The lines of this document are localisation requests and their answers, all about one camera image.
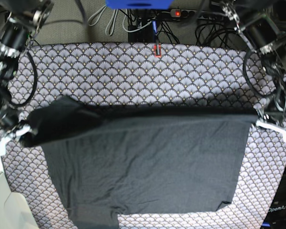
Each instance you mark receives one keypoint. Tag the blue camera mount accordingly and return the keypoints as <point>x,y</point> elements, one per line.
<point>139,4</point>

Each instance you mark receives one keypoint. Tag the black power strip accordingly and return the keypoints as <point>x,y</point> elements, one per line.
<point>185,14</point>

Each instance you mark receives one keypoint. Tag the dark grey T-shirt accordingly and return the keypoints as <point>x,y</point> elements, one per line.
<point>110,161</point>

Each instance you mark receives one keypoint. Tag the fan-patterned table cloth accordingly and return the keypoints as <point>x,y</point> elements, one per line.
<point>184,75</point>

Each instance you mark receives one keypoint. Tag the red and black clamp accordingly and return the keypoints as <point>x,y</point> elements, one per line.
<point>157,50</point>

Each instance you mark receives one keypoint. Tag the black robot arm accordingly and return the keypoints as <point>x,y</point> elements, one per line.
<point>262,37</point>
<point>23,24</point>

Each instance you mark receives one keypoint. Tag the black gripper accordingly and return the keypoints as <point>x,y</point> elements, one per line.
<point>271,118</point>
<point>11,126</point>

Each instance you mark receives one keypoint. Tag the black OpenArm base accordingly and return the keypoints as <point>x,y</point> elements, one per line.
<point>276,216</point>

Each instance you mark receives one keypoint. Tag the white plastic bin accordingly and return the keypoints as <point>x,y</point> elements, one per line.
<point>14,209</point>

